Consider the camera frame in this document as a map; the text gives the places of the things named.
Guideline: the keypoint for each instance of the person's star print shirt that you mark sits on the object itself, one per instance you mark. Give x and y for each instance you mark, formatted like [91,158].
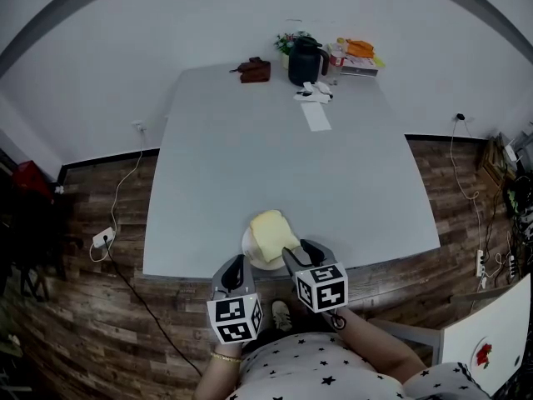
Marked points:
[316,369]

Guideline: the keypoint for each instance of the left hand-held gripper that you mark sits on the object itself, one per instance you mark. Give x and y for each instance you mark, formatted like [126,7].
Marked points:
[233,317]

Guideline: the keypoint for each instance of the crumpled white paper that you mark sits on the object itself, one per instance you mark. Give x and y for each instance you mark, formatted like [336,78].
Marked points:
[314,92]

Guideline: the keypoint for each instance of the yellow bread slice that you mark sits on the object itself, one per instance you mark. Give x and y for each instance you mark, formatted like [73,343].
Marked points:
[272,233]

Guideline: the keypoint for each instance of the person's white shoe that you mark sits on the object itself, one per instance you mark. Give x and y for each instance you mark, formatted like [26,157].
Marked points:
[281,316]

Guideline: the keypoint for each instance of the white flat box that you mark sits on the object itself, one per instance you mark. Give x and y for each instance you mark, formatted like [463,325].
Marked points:
[360,67]

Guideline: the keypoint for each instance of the person's left forearm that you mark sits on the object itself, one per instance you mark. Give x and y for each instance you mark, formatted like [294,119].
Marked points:
[216,375]

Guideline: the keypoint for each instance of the small potted plant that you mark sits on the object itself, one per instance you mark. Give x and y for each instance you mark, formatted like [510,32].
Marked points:
[285,44]

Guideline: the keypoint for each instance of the white slim power strip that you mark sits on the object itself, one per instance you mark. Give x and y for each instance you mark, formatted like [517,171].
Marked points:
[512,265]
[481,261]

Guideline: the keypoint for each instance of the white table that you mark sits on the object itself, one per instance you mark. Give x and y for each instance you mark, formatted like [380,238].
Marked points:
[499,319]

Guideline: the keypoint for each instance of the pile of black equipment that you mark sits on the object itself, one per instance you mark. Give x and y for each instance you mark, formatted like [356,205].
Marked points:
[520,202]

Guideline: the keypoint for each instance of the small white fruit plate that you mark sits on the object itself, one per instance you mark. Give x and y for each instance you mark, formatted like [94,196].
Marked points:
[476,350]

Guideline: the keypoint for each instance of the small white adapter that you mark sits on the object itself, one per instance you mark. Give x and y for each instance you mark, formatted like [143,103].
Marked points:
[58,189]

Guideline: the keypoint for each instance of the red box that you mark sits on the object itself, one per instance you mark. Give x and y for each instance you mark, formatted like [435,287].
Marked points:
[29,178]

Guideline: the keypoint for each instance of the black chair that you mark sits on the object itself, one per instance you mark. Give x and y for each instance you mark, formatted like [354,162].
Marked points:
[33,244]

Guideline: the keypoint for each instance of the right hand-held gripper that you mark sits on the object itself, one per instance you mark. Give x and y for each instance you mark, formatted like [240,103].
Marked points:
[327,290]

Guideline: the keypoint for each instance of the white router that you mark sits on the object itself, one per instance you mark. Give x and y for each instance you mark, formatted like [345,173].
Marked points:
[511,151]

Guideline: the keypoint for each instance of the wooden crate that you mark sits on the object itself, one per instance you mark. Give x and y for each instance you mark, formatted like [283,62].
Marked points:
[495,163]

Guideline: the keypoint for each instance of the white paper sheet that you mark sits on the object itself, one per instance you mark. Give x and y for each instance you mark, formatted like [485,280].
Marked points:
[316,116]

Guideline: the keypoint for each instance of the red strawberry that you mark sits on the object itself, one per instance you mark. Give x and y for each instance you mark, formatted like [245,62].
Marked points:
[481,361]
[485,350]

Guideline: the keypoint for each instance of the grey rectangular table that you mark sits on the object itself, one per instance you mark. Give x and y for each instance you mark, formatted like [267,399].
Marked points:
[258,169]

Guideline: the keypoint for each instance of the orange cloth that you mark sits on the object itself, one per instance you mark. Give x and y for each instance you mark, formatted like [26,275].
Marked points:
[360,48]

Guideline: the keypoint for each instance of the white round plate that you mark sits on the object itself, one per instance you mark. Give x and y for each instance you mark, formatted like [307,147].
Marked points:
[250,250]

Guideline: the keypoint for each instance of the white wall plug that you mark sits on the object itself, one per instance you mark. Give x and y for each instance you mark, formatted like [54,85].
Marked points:
[139,126]

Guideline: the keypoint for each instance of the dark red pouch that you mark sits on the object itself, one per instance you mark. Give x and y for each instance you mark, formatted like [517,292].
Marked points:
[255,71]

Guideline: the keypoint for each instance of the person's right forearm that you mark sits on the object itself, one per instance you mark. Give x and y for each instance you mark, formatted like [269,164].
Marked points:
[375,344]

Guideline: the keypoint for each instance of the clear bottle red label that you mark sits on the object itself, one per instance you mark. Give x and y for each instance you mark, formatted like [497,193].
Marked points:
[336,58]

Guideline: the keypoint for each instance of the black thermos jug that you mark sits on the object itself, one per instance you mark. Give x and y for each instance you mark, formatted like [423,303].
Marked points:
[304,63]

